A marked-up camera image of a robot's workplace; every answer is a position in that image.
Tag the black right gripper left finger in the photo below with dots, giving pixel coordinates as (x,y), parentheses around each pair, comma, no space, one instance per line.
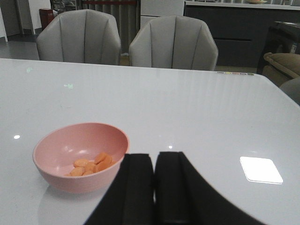
(129,199)

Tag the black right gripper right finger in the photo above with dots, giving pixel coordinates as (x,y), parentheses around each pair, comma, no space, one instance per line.
(184,197)

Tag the orange ham slices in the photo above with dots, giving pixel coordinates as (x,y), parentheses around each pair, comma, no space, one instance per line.
(84,167)

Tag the pink plastic bowl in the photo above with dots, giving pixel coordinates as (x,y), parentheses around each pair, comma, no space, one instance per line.
(55,154)

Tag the right grey upholstered chair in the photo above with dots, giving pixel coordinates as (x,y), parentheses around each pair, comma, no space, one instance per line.
(174,41)

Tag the grey upholstered chair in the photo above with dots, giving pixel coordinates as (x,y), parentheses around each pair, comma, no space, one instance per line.
(81,36)
(174,41)

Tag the beige cushion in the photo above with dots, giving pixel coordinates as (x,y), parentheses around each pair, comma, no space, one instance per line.
(281,67)

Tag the left grey upholstered chair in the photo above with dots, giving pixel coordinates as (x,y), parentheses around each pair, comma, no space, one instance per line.
(81,36)

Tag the dark grey counter cabinet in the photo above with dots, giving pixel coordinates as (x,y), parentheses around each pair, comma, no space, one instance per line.
(240,29)

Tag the white cabinet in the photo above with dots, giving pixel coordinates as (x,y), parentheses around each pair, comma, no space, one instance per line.
(150,9)

